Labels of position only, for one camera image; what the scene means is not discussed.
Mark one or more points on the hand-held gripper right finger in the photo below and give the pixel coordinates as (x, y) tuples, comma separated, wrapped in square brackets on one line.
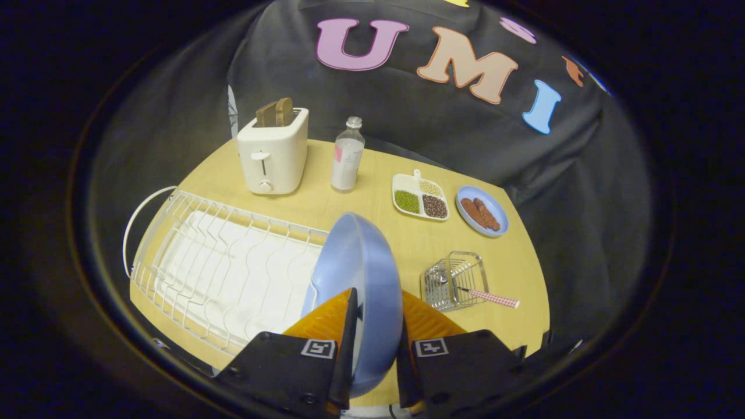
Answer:
[(404, 372)]

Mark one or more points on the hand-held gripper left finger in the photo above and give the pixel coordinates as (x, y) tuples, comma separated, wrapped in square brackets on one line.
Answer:
[(348, 337)]

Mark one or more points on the light blue plate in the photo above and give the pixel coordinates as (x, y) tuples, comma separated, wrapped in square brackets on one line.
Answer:
[(361, 273)]

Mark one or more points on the small blue plate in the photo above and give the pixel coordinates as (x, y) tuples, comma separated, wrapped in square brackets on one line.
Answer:
[(495, 206)]

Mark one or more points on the white divided tray with grains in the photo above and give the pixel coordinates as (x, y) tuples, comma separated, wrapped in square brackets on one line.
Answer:
[(420, 196)]

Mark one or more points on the brown sausage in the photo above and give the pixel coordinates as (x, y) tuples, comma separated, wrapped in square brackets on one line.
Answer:
[(471, 210), (488, 215)]

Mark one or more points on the clear bottle with white contents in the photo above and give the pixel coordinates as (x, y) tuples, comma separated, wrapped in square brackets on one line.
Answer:
[(347, 158)]

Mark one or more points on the white toaster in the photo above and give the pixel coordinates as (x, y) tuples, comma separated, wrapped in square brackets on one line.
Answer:
[(272, 157)]

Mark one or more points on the brown toast slice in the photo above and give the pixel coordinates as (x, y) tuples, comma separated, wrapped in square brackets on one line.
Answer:
[(284, 111), (266, 114)]

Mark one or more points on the black backdrop cloth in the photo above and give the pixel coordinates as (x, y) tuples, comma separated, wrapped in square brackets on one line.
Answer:
[(407, 105)]

